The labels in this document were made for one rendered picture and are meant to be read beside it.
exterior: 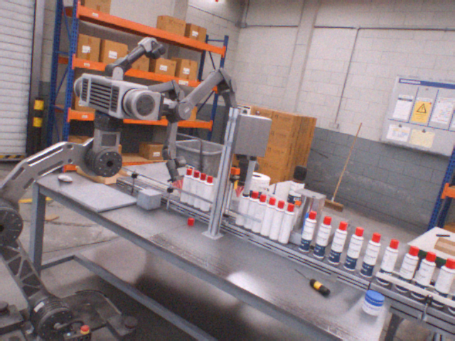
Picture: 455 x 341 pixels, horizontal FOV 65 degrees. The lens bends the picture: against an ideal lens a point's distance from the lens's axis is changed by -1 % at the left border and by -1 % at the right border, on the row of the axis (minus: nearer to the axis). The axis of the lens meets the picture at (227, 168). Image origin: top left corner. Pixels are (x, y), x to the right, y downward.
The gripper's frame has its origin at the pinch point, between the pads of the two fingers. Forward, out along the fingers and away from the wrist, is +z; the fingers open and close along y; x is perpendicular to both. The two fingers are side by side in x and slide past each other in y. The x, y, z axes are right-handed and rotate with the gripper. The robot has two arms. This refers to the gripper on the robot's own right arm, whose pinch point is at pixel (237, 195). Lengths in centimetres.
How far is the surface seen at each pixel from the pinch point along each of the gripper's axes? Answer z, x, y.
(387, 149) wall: -14, -443, -7
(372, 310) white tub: 15, 27, -84
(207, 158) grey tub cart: 29, -181, 151
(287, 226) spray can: 3.1, 7.7, -35.2
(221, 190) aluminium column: -7.2, 22.7, -2.5
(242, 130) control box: -38.9, 23.1, -7.3
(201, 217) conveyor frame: 16.2, 11.5, 13.7
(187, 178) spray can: -1.4, 8.5, 30.7
